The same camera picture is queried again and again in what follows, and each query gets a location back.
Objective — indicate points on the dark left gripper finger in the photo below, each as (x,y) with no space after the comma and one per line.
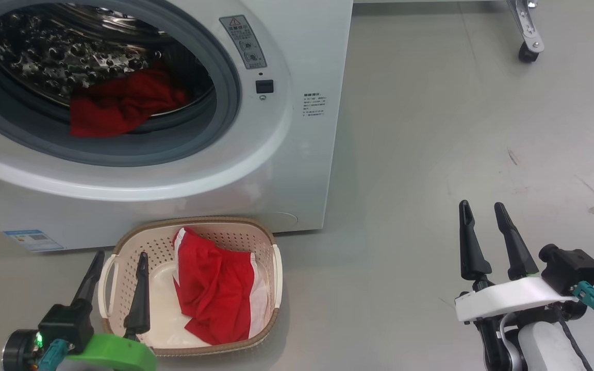
(141,309)
(91,283)

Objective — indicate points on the red and white shorts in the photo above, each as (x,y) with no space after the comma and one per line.
(214,288)
(121,105)

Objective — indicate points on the grey rubber door seal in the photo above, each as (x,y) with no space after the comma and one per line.
(121,149)

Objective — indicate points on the metal leg with caster wheel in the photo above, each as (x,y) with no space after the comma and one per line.
(529,31)

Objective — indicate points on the black door lock slot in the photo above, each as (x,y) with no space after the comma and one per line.
(264,86)

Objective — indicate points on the stainless steel washer drum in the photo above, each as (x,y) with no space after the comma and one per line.
(44,51)

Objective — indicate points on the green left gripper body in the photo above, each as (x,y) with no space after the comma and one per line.
(116,355)

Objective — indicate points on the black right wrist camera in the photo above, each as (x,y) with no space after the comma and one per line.
(570,268)

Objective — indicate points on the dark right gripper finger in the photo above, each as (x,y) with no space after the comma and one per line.
(471,252)
(517,255)

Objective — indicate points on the white front-load washing machine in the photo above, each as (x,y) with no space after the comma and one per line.
(225,175)

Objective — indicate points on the cream perforated laundry basket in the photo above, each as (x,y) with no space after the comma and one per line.
(142,309)

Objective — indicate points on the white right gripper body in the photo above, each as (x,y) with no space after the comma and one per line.
(508,299)

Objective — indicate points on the grey warning sticker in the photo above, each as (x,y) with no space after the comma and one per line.
(244,44)

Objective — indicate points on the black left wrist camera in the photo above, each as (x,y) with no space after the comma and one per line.
(67,324)

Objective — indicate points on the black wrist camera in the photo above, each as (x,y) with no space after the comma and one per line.
(67,324)
(570,268)

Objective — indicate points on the blue energy label sticker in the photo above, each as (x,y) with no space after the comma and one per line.
(34,240)

